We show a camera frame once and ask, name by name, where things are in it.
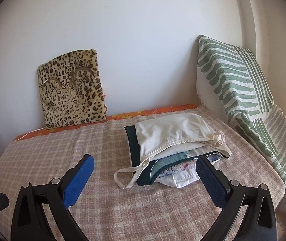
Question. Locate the dark green folded garment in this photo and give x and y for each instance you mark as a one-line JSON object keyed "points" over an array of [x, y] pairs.
{"points": [[134, 149]]}

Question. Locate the pink plaid blanket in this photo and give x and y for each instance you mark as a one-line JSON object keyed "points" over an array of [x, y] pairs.
{"points": [[104, 211]]}

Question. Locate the green striped white pillow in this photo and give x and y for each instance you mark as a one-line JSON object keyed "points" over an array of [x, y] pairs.
{"points": [[231, 85]]}

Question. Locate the leopard print fuzzy bag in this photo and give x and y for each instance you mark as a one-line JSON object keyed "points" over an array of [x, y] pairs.
{"points": [[70, 90]]}

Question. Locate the floral patterned white garment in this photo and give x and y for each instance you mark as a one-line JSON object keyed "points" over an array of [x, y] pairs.
{"points": [[180, 175]]}

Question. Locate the teal folded garment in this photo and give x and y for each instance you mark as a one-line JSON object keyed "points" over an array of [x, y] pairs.
{"points": [[172, 164]]}

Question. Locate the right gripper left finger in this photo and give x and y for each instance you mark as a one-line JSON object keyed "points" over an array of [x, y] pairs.
{"points": [[29, 221]]}

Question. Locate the orange floral bed sheet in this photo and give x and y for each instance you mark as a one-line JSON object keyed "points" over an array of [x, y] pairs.
{"points": [[128, 115]]}

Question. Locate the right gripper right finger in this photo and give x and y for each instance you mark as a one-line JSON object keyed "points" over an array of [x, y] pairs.
{"points": [[259, 221]]}

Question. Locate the white camisole top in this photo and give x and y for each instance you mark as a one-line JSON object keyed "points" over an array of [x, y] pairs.
{"points": [[167, 135]]}

